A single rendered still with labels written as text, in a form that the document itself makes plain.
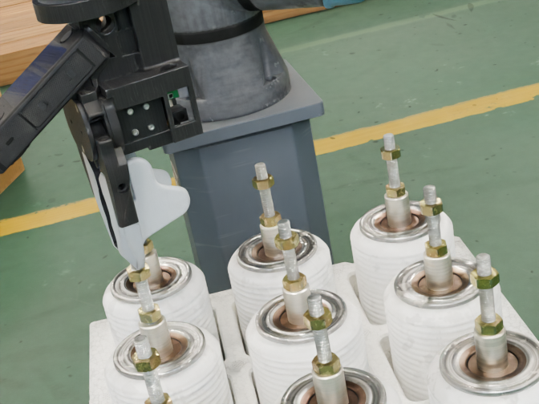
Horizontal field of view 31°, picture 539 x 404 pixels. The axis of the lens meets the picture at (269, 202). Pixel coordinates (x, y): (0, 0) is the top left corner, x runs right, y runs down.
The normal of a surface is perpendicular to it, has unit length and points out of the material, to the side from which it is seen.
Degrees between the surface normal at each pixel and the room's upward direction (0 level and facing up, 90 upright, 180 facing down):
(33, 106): 89
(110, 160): 75
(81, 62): 89
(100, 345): 0
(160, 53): 90
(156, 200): 91
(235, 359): 0
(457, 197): 0
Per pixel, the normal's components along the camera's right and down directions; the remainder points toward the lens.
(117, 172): 0.40, 0.26
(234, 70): 0.24, 0.09
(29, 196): -0.18, -0.88
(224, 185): 0.22, 0.40
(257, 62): 0.58, -0.06
